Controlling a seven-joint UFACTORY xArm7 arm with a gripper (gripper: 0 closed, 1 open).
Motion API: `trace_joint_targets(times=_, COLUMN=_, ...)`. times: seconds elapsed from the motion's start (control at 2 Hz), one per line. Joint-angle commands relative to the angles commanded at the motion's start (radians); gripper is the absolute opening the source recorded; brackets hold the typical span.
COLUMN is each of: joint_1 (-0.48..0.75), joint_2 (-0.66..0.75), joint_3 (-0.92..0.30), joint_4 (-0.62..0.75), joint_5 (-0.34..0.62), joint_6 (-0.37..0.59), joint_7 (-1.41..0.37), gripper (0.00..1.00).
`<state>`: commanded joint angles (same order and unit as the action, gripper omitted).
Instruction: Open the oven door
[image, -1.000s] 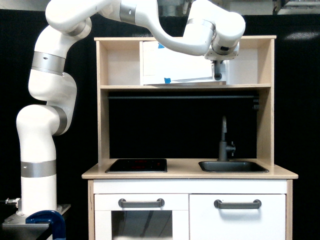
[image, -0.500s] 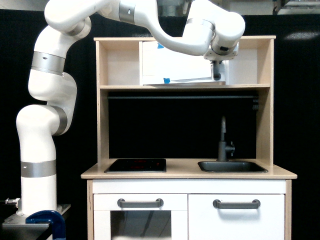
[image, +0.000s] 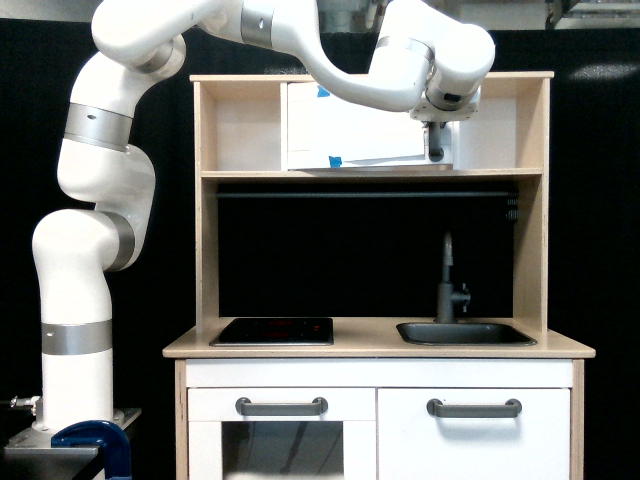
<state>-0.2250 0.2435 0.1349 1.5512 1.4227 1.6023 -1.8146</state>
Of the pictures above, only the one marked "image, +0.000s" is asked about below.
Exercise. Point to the blue tape top piece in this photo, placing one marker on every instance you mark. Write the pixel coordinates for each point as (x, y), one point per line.
(321, 92)

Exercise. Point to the blue tape piece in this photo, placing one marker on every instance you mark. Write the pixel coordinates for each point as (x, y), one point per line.
(335, 161)
(321, 92)

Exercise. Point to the grey toy sink basin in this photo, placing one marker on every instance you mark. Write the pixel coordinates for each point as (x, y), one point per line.
(437, 334)

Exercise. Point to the black rail hooks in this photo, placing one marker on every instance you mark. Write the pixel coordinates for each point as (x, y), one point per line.
(512, 206)

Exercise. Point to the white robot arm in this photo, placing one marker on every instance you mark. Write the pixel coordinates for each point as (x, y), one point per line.
(421, 56)

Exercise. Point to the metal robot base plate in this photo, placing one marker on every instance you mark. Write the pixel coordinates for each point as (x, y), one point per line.
(35, 440)

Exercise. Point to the blue c-clamp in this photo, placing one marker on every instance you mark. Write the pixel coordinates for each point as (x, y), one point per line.
(111, 440)

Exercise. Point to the white microwave door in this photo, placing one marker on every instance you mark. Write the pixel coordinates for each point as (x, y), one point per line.
(362, 137)

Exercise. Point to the black hanging rail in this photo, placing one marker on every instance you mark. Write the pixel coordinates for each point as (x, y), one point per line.
(344, 194)

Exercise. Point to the grey microwave door handle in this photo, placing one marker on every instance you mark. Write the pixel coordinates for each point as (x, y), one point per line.
(435, 150)

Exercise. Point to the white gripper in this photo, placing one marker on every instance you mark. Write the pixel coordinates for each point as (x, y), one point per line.
(427, 111)

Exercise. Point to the silver cable connector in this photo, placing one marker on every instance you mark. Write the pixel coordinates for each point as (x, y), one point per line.
(29, 404)

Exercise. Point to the white oven door with window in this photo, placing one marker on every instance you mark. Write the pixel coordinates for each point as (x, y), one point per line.
(340, 444)

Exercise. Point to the wooden toy kitchen frame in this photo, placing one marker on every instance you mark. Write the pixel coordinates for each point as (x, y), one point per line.
(240, 137)

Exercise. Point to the black toy stove top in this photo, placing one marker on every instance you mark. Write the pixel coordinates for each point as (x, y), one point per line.
(265, 331)

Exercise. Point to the white cabinet door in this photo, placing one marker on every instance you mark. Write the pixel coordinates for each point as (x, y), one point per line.
(412, 444)

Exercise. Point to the grey cabinet door handle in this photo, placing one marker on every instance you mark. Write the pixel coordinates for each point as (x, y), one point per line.
(510, 409)

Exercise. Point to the grey toy faucet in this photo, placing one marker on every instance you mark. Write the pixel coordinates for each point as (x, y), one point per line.
(447, 297)

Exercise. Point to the grey oven door handle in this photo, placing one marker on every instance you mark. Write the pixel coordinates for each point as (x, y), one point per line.
(317, 407)

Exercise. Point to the blue tape bottom piece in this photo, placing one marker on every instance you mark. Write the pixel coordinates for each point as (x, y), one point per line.
(335, 161)

